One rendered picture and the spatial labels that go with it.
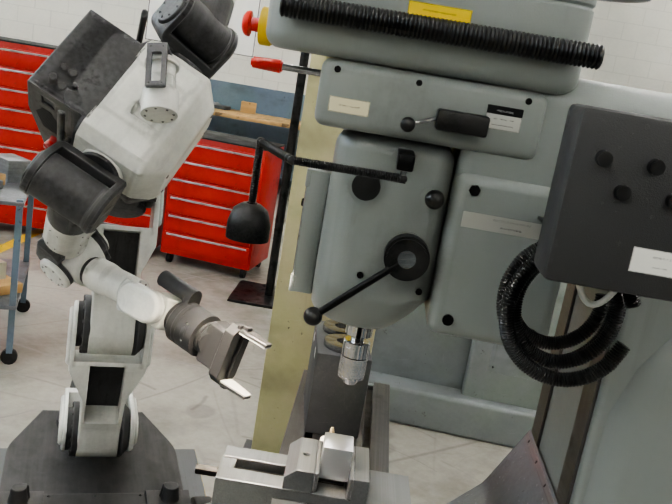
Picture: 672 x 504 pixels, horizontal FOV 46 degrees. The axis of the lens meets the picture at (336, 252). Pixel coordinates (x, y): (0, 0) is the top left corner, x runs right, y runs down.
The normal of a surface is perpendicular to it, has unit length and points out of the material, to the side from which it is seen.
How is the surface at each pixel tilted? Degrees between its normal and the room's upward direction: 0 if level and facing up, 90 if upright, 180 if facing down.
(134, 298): 76
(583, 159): 90
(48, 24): 90
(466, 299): 90
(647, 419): 90
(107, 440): 103
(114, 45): 58
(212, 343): 81
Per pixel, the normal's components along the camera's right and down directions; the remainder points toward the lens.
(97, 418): 0.28, -0.72
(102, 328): 0.31, 0.11
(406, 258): -0.07, 0.22
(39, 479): 0.16, -0.96
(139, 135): 0.33, -0.29
